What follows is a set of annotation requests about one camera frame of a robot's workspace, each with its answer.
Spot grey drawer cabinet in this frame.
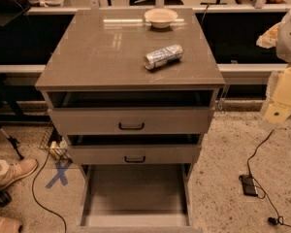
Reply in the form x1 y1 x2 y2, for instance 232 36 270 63
34 7 226 233

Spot blue tape cross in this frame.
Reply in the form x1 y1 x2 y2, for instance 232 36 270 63
46 159 73 189

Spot tan shoe upper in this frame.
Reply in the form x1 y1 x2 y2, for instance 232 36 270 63
0 158 38 190

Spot white ceramic bowl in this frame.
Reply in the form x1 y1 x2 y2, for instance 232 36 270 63
145 8 178 29

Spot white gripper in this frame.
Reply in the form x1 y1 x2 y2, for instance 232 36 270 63
259 64 291 130

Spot bottom grey drawer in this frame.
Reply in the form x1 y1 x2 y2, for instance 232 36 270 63
67 163 204 233

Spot black cable on left floor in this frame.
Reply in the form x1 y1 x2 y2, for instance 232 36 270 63
31 149 68 233

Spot black cable on right floor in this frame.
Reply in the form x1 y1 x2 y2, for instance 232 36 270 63
245 107 291 231

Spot top grey drawer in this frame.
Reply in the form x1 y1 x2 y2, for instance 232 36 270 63
48 109 214 136

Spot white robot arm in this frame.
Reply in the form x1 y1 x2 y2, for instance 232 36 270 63
256 9 291 126

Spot black cable on floor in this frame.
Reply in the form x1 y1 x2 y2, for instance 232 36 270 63
245 107 291 231
31 149 68 233

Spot grey drawer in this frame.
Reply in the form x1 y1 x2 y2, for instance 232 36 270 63
48 109 214 136
67 163 204 233
68 145 201 165

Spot silver blue redbull can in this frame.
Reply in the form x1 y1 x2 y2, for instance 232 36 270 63
144 45 183 70

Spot black power adapter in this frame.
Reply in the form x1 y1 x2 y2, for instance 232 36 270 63
239 175 258 197

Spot middle grey drawer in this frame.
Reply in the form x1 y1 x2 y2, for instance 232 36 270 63
68 145 201 165

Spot tan shoe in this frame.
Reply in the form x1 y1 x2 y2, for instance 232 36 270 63
0 216 22 233
0 158 38 190

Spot tan shoe lower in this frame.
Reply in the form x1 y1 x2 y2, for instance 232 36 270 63
0 216 22 233

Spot black tripod leg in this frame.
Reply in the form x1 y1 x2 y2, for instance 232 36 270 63
0 124 24 160

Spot wire basket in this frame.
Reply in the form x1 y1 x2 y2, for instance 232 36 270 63
39 124 69 161

